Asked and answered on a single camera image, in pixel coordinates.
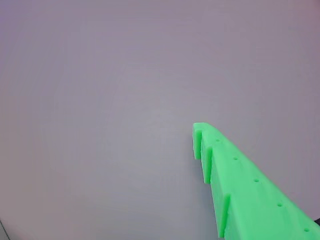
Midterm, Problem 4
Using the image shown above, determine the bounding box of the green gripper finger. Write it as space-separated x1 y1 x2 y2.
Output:
192 121 320 240

